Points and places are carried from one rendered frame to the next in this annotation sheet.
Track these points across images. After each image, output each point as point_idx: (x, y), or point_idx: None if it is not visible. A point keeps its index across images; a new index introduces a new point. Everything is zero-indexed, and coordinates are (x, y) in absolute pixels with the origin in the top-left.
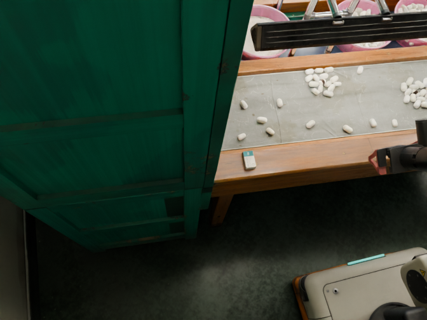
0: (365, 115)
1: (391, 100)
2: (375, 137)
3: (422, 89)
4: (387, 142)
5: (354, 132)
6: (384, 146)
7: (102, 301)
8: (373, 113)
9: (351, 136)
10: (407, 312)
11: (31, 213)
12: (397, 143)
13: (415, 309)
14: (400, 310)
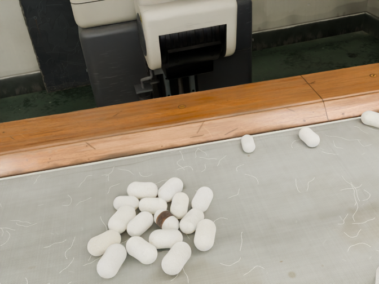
0: (330, 158)
1: (248, 202)
2: (304, 104)
3: (139, 226)
4: (274, 98)
5: (352, 124)
6: (281, 92)
7: None
8: (306, 163)
9: (357, 112)
10: (248, 0)
11: None
12: (251, 99)
13: (238, 1)
14: (249, 13)
